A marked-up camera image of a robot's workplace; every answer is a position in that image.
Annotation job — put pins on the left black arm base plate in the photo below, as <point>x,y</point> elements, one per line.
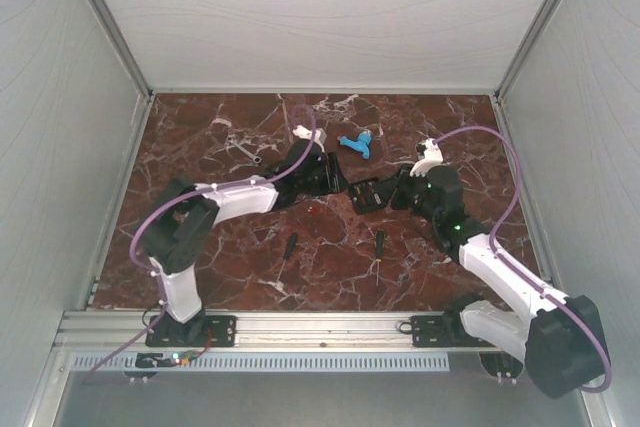
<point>217,331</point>

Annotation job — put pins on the aluminium front rail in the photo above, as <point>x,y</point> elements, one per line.
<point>256,331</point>

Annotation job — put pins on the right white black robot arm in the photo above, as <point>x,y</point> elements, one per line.
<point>559,339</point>

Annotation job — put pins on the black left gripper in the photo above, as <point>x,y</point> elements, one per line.
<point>335,180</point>

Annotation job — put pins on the blue glue gun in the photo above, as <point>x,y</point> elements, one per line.
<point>361,144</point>

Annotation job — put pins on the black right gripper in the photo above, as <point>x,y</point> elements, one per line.
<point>404,179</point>

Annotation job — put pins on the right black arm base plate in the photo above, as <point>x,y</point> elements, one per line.
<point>438,331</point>

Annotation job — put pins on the black fuse box base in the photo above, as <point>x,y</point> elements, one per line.
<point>365,198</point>

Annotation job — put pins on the yellow black handle screwdriver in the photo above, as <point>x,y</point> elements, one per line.
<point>379,251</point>

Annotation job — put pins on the silver ratchet wrench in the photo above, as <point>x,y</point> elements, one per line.
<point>233,142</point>

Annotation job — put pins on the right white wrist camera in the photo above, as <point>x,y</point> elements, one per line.
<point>429,156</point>

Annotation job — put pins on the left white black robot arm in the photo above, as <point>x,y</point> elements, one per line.
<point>175,232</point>

